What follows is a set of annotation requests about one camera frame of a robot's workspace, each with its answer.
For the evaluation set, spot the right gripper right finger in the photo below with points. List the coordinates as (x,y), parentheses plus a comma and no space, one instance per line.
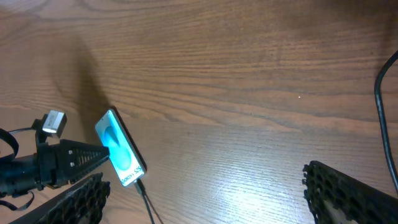
(334,197)

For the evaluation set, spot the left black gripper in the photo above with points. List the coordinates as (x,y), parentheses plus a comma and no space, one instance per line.
(67,161)

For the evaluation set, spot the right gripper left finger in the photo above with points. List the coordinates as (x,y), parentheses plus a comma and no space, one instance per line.
(82,203)

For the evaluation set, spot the smartphone with teal screen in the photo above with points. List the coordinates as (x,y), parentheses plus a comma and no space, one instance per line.
(123,152)

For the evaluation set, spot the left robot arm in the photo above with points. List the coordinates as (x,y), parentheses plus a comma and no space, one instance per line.
(19,176)

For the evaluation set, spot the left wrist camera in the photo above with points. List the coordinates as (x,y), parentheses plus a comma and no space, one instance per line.
(54,123)

